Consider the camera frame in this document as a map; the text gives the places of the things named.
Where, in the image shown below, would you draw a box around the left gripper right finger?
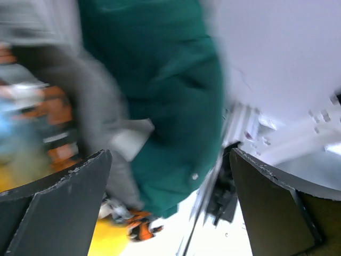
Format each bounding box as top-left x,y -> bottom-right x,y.
230,149 -> 340,255

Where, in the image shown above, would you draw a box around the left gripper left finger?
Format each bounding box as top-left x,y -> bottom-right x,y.
0,148 -> 113,256

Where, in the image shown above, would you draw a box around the light blue shorts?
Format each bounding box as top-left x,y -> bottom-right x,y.
1,64 -> 42,163

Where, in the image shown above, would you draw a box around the yellow shorts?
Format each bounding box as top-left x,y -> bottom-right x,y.
0,149 -> 134,256

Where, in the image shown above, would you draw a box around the camouflage patterned shorts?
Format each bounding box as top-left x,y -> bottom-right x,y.
0,45 -> 165,242

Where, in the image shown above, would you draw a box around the dark green shorts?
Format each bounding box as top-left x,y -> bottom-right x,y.
78,1 -> 223,218

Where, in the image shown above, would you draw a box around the grey shorts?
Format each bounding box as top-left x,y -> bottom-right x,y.
1,1 -> 151,210

